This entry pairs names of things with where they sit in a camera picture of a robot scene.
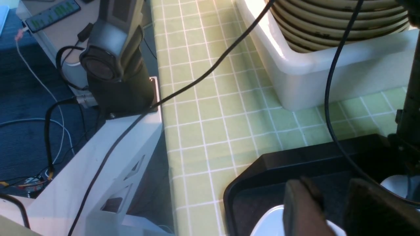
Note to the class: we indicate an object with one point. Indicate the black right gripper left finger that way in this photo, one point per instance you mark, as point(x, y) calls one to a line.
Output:
point(303, 192)

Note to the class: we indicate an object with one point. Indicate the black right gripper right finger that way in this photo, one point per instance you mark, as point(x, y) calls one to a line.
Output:
point(370, 211)

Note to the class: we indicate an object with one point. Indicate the white square dish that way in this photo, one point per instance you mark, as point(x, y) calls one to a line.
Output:
point(272, 223)
point(403, 186)

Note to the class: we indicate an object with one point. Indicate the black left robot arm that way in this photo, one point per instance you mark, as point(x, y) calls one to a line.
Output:
point(407, 137)

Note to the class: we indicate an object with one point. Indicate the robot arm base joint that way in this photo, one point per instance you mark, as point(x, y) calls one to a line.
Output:
point(116, 74)

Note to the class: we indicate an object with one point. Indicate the top stacked yellow bowl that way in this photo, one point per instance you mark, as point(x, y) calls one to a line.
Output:
point(315, 25)

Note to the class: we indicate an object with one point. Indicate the black serving tray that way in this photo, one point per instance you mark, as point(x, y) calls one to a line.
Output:
point(262, 185)

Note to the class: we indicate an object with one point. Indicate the green checkered table mat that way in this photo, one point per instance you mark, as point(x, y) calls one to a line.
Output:
point(216, 129)

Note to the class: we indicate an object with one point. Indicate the white plastic bin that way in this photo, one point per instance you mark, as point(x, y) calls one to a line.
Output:
point(363, 67)

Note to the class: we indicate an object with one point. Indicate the remote control device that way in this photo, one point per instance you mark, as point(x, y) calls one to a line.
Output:
point(52, 15)

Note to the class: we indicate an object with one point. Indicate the white table frame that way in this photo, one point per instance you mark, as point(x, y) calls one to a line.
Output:
point(92, 193)

